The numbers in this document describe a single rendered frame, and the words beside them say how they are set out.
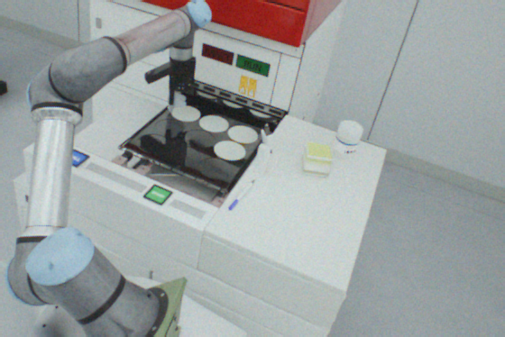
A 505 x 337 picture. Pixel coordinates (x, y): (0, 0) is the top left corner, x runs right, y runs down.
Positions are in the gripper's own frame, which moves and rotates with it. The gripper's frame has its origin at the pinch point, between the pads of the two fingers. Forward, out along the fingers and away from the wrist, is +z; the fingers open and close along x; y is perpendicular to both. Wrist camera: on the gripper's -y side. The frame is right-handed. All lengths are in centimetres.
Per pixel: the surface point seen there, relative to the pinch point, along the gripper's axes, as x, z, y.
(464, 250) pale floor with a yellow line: 22, 91, 167
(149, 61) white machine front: 20.3, -7.3, -8.3
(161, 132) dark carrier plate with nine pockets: -12.2, 1.4, -2.2
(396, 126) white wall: 102, 65, 149
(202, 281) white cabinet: -62, 13, 10
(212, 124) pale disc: -6.1, 1.3, 14.7
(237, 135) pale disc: -11.6, 1.3, 22.8
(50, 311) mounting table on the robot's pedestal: -74, 9, -25
